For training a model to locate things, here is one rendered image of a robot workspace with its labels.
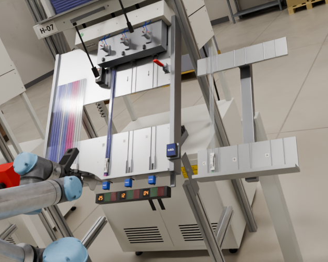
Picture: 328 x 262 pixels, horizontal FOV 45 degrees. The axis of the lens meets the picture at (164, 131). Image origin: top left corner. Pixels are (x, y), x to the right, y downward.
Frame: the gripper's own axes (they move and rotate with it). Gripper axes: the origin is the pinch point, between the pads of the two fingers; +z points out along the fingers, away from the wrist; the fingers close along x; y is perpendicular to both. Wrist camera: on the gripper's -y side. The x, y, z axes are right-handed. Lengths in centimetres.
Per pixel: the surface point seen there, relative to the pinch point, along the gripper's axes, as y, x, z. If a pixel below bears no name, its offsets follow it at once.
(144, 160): -8.4, 18.1, 10.0
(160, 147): -12.6, 25.4, 10.0
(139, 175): -2.2, 16.3, 9.8
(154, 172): -2.2, 24.1, 8.4
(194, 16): -86, 32, 30
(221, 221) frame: 11, 34, 52
